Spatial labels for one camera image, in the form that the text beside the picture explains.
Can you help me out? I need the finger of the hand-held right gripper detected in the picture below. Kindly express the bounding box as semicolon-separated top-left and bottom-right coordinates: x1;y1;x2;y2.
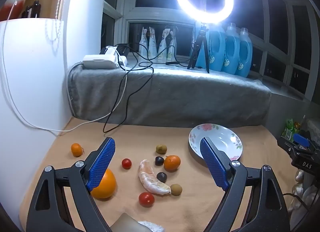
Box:
294;133;310;148
277;136;300;158

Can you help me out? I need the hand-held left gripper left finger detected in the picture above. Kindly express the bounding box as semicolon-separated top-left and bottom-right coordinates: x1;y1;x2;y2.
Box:
26;137;116;232

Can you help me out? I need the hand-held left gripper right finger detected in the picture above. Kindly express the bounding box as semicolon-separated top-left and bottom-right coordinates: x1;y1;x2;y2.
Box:
200;137;290;232

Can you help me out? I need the large orange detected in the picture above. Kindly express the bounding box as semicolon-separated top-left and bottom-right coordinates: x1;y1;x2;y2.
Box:
90;168;117;199

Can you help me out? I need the floral white plate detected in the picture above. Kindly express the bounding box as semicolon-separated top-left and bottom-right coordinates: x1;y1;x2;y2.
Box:
189;123;243;162

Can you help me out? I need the small mandarin with stem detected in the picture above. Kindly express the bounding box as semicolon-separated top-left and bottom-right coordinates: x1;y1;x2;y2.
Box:
71;143;84;157

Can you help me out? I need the peeled pomelo segment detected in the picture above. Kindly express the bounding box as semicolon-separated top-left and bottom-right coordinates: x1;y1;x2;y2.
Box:
138;160;172;195

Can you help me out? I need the large cherry tomato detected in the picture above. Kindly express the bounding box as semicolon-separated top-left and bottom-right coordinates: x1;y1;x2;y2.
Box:
139;192;155;207

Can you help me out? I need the person's right hand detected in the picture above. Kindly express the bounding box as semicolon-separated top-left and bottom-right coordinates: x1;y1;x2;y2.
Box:
287;170;320;212

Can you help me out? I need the green packet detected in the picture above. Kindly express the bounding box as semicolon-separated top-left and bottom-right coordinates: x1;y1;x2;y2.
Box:
283;119;295;143

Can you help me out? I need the white plastic bag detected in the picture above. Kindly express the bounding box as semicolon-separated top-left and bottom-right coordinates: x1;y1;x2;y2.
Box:
304;118;320;138

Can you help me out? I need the grey flat object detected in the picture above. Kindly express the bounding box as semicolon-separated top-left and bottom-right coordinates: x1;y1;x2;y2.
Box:
111;212;150;232

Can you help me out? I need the grey blanket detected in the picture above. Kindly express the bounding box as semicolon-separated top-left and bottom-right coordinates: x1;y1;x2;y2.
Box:
67;66;272;128

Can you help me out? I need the white plastic wrap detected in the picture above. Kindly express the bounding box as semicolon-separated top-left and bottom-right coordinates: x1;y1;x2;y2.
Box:
137;220;165;232

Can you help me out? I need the white power strip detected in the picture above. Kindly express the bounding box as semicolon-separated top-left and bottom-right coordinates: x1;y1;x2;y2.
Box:
82;54;118;69

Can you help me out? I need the black power adapter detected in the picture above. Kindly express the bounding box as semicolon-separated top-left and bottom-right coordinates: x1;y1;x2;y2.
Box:
100;44;130;58

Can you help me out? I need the black tripod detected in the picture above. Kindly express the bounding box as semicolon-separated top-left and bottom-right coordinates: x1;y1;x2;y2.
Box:
187;24;210;73

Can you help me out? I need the brown glass bottle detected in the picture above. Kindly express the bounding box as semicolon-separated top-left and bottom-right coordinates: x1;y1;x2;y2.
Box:
32;0;41;18

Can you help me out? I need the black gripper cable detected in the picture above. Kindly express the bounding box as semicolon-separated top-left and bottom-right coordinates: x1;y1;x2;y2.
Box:
282;193;309;210

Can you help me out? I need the long black cable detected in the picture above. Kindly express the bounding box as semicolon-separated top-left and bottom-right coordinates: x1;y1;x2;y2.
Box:
103;45;154;134

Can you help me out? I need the white power strip cord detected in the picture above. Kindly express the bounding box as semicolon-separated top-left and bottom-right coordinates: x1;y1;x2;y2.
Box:
67;62;84;118

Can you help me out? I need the black cable with inline switch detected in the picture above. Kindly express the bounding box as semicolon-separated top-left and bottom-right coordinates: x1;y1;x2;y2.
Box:
139;57;190;69

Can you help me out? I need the long white cable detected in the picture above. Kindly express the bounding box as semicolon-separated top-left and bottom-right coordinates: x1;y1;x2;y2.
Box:
2;0;128;132

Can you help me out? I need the grey window frame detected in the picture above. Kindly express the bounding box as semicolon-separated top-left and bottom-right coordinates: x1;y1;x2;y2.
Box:
102;0;320;103

